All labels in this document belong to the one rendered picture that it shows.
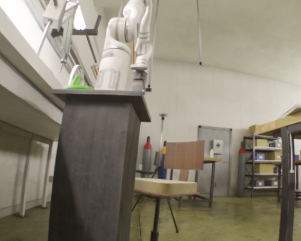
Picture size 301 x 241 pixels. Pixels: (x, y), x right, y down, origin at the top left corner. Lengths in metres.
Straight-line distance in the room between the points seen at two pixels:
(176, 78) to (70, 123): 6.06
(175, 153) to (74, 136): 1.05
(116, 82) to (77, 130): 0.17
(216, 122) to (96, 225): 6.03
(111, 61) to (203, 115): 5.76
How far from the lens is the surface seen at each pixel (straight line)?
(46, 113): 0.73
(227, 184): 6.35
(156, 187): 1.00
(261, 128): 1.28
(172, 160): 1.47
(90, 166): 0.48
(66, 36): 1.26
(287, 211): 1.12
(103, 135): 0.47
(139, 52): 1.18
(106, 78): 0.57
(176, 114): 6.04
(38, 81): 0.60
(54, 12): 0.72
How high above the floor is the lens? 0.68
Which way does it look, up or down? 16 degrees up
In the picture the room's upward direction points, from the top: 6 degrees clockwise
